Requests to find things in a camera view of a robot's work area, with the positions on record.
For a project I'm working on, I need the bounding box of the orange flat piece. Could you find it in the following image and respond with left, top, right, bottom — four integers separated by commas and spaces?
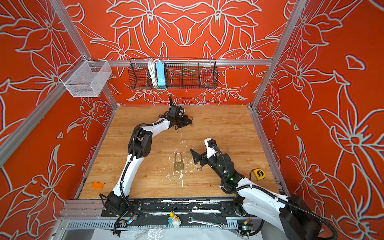
91, 182, 105, 190

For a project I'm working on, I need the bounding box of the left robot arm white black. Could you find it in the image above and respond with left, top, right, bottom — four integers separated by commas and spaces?
100, 97, 193, 217

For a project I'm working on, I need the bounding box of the clear plastic bin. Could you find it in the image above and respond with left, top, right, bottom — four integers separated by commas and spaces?
60, 61, 112, 98

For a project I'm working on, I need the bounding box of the silver wrench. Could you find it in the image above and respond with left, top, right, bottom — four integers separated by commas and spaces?
188, 217, 225, 229

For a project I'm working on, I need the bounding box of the black wire basket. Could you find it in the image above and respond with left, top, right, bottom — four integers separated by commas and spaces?
128, 58, 219, 90

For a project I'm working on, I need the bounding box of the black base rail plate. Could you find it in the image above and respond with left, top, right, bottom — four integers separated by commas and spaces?
101, 196, 249, 217

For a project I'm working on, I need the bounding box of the brass padlock with steel shackle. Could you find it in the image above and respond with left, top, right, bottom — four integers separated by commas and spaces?
174, 153, 185, 171

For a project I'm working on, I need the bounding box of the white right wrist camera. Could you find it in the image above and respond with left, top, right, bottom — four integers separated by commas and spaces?
204, 138, 217, 159

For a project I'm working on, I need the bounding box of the yellow tape measure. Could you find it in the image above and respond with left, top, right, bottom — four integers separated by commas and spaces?
252, 169, 266, 181

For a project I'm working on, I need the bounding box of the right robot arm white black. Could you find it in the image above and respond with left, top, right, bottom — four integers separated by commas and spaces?
190, 144, 338, 240

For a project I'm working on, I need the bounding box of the small toy figure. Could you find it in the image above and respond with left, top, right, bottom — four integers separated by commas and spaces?
168, 212, 182, 228

